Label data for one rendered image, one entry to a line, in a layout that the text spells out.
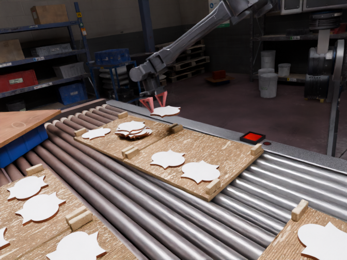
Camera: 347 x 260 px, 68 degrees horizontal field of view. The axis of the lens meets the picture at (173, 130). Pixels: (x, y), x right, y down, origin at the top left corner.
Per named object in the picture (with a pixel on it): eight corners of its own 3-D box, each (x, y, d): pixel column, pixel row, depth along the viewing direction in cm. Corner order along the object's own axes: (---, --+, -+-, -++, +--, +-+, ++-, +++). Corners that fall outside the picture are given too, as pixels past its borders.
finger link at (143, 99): (144, 115, 114) (137, 95, 112) (155, 110, 119) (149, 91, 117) (154, 114, 110) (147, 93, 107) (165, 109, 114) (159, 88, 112)
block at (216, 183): (216, 183, 80) (216, 176, 79) (221, 185, 78) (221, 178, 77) (205, 194, 76) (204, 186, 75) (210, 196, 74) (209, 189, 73)
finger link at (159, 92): (151, 112, 117) (144, 92, 115) (161, 107, 122) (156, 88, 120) (161, 111, 112) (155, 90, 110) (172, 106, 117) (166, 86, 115)
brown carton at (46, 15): (62, 24, 493) (58, 5, 481) (70, 22, 466) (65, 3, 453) (35, 27, 464) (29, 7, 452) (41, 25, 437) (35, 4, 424)
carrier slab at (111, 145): (128, 117, 152) (127, 114, 151) (180, 130, 125) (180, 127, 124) (73, 140, 129) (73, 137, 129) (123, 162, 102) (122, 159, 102)
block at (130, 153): (137, 152, 105) (136, 146, 104) (140, 153, 104) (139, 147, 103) (125, 158, 102) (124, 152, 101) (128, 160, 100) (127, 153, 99)
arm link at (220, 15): (253, 12, 88) (237, -17, 87) (250, 12, 83) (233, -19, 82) (163, 75, 112) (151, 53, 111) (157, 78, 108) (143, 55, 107)
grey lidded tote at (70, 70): (78, 73, 534) (74, 60, 525) (87, 73, 510) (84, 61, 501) (54, 78, 501) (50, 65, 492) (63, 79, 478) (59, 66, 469)
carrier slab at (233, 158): (182, 131, 124) (182, 128, 123) (264, 152, 97) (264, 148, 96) (124, 163, 102) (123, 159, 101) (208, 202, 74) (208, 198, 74)
